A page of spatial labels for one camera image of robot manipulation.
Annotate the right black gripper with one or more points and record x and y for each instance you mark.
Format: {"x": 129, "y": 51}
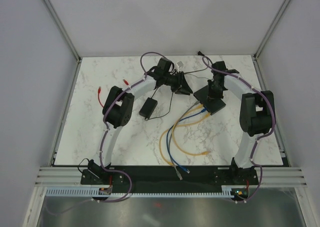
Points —
{"x": 210, "y": 94}

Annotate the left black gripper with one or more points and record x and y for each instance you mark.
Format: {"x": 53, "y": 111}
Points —
{"x": 181, "y": 81}

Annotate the black network switch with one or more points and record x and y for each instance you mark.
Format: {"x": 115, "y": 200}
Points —
{"x": 212, "y": 105}

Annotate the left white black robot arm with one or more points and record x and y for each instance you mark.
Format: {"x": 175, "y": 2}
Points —
{"x": 117, "y": 112}

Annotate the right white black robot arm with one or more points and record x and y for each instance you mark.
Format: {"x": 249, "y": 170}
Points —
{"x": 256, "y": 118}

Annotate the black power adapter brick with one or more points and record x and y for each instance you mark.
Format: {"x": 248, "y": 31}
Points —
{"x": 148, "y": 108}

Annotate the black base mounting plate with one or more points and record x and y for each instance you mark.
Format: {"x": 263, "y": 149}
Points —
{"x": 161, "y": 179}

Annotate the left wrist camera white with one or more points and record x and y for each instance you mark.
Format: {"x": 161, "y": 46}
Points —
{"x": 179, "y": 65}

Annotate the white slotted cable duct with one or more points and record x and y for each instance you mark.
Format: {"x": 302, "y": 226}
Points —
{"x": 99, "y": 192}

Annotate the aluminium frame rail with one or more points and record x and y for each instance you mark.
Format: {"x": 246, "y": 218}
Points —
{"x": 272, "y": 177}

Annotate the left aluminium corner post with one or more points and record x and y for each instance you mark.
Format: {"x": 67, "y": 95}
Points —
{"x": 62, "y": 30}

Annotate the aluminium corner post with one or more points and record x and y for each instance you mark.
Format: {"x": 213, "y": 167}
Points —
{"x": 62, "y": 30}
{"x": 272, "y": 27}

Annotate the right aluminium corner post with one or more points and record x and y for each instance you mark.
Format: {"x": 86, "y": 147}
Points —
{"x": 272, "y": 27}

